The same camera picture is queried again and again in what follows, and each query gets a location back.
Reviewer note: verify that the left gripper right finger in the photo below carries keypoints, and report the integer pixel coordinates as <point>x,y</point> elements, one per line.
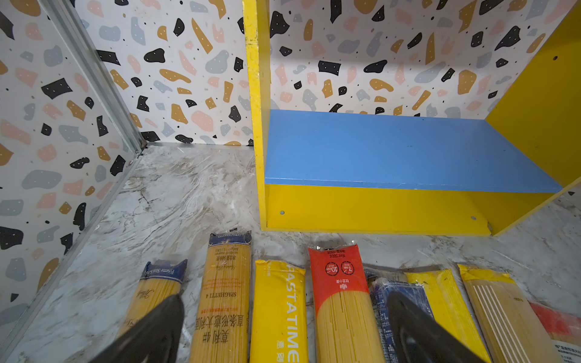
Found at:
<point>419,338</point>

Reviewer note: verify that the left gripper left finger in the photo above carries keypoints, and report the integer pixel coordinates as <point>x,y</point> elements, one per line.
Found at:
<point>155,338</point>

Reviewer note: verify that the plain yellow spaghetti bag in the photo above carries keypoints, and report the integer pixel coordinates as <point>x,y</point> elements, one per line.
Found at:
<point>450,309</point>

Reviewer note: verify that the red spaghetti bag black label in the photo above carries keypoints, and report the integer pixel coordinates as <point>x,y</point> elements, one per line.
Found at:
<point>346,328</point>

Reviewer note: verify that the yellow shelf with coloured boards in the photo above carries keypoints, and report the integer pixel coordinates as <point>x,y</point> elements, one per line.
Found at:
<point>412,117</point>

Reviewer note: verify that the dark blue spaghetti bag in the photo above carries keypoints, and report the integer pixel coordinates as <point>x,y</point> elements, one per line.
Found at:
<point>159,280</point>

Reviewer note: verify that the orange blue spaghetti bag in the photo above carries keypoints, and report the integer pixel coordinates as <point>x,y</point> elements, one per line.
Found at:
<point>222,321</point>

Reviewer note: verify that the yellow Pastatime spaghetti bag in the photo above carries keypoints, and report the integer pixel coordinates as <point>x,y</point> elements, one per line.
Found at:
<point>279,319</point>

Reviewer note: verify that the red clear spaghetti bag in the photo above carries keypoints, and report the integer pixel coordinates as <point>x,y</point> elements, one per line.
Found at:
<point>564,330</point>

